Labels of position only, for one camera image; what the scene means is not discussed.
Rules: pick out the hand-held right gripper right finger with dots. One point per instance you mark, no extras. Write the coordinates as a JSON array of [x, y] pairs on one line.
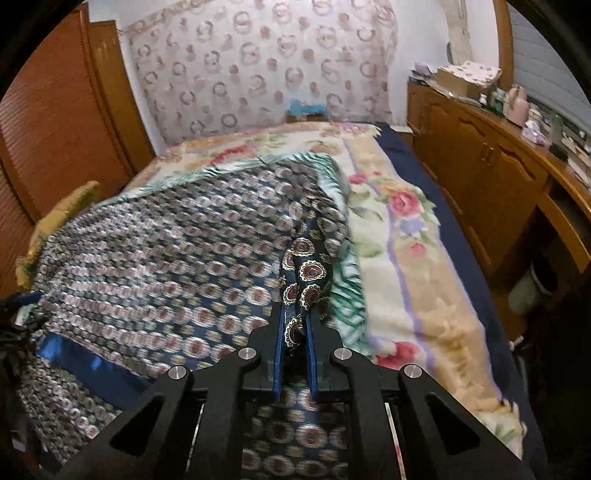
[[313, 357]]

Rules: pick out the cardboard box with floral cloth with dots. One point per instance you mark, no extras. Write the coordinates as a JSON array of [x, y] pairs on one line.
[[473, 71]]

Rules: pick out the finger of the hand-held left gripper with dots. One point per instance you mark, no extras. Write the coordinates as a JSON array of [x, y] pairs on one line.
[[22, 299]]

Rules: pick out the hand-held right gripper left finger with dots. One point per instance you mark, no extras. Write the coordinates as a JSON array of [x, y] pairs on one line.
[[280, 344]]

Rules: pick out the yellow pillow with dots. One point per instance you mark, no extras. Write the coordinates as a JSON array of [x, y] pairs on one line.
[[64, 212]]

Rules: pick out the small brown cardboard box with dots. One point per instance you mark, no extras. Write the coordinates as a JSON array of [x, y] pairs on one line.
[[307, 117]]

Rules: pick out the green translucent bottle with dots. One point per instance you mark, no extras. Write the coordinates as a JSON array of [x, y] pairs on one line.
[[557, 130]]

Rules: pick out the wooden louvered wardrobe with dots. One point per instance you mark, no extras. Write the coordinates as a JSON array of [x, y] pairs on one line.
[[55, 115]]

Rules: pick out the tissue pack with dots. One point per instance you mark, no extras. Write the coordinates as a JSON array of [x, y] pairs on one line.
[[533, 132]]

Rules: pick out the beige side curtain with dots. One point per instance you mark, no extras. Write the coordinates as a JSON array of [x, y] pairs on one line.
[[457, 27]]

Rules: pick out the navy circle print pajama top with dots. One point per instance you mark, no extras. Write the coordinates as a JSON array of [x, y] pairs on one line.
[[161, 258]]

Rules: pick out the blue cloth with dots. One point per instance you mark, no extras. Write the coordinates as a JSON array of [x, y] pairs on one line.
[[307, 106]]

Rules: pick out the pink thermos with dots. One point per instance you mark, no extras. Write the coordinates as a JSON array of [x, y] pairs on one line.
[[518, 106]]

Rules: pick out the grey window blind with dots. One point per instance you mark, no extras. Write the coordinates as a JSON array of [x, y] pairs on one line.
[[549, 64]]

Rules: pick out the small pink box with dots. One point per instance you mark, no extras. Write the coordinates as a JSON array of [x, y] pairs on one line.
[[425, 69]]

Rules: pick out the floral blanket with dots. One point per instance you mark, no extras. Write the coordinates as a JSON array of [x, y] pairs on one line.
[[415, 277]]

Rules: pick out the navy bed sheet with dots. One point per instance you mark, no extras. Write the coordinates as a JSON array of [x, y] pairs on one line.
[[461, 221]]

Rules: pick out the trash bin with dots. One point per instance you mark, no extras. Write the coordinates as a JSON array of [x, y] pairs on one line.
[[531, 288]]

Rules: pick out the wooden window frame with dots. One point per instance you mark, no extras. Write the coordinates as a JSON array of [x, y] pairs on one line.
[[503, 41]]

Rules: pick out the circle print curtain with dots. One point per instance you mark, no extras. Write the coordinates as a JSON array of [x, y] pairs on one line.
[[258, 60]]

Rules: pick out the wooden sideboard cabinet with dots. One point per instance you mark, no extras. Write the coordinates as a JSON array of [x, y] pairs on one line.
[[485, 166]]

